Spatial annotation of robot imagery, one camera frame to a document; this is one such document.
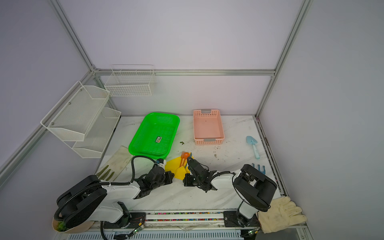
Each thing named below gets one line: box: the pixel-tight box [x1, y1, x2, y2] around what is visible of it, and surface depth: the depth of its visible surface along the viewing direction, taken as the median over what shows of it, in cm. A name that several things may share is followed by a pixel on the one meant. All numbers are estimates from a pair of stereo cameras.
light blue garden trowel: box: [246, 135, 260, 160], surface depth 105 cm
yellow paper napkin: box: [165, 156, 191, 181], surface depth 92 cm
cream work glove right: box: [258, 196, 308, 233], surface depth 75 cm
